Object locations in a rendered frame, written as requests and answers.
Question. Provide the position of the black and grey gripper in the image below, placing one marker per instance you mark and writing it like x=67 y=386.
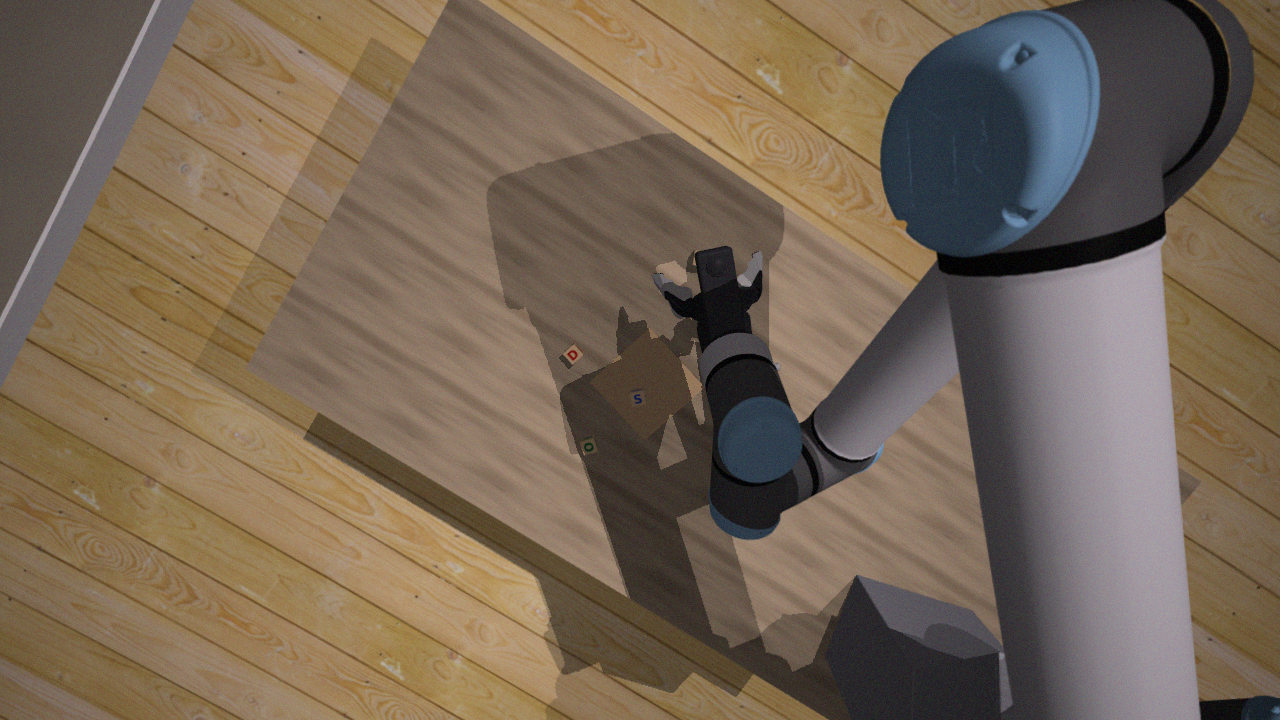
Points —
x=684 y=305

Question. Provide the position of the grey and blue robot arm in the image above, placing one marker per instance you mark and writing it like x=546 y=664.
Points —
x=1042 y=140

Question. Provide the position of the tan square mat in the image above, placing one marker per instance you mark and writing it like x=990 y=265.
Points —
x=647 y=363

